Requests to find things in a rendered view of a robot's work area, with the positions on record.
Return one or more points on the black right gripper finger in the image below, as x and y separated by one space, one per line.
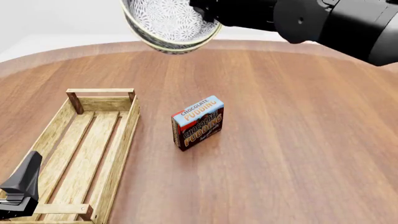
202 10

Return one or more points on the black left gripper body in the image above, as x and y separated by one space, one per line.
17 207

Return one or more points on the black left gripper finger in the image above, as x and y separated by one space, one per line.
26 177

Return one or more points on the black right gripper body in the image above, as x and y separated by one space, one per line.
245 14

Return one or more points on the grey white patterned bowl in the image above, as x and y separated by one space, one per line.
164 21
174 51

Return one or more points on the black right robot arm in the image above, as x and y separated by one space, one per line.
345 25

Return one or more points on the wooden slat tray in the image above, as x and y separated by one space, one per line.
90 140

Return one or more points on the chocolate pudding box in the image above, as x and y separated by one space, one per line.
199 130

